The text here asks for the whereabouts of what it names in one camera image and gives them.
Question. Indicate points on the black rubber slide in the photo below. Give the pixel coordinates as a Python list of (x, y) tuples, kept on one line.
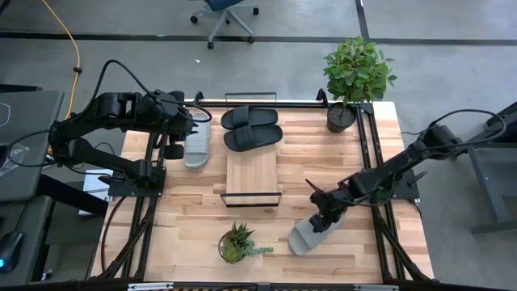
[(258, 117), (262, 137)]

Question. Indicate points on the grey metal stand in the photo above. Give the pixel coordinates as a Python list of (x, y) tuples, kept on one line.
[(497, 161)]

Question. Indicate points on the grey rubber slide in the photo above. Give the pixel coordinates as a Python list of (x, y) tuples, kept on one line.
[(303, 242), (198, 153)]

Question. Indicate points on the wooden shelf with black frame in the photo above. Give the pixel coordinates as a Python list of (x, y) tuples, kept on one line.
[(252, 174)]

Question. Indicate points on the grey side desk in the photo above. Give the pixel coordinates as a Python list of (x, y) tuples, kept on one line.
[(28, 117)]

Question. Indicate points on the dark side desk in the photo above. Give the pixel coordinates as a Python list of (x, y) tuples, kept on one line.
[(24, 218)]

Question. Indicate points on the clear plastic bag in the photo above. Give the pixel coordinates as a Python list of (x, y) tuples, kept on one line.
[(14, 155)]

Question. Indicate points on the black computer mouse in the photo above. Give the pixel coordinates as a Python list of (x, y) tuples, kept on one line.
[(10, 250)]

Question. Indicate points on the blue office chair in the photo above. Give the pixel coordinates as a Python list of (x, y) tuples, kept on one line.
[(220, 4)]

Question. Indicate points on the potted artificial succulent plant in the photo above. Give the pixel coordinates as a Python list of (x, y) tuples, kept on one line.
[(234, 250)]

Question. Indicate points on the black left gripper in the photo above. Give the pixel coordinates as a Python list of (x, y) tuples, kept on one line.
[(175, 117)]

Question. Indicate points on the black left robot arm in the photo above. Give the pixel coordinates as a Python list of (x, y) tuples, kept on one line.
[(101, 109)]

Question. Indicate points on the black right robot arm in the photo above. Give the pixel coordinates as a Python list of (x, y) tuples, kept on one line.
[(404, 161)]

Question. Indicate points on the silver metal bracket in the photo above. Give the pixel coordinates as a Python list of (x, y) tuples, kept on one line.
[(149, 286), (375, 288)]

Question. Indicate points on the black aluminium rig frame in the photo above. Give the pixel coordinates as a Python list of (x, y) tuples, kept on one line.
[(365, 109)]

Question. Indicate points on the small tree in black pot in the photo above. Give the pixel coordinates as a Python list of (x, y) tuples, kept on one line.
[(355, 68)]

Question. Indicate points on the white paper sheet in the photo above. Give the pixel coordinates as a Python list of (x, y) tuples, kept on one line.
[(93, 182)]

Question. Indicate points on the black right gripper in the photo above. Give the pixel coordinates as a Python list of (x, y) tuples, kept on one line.
[(333, 200)]

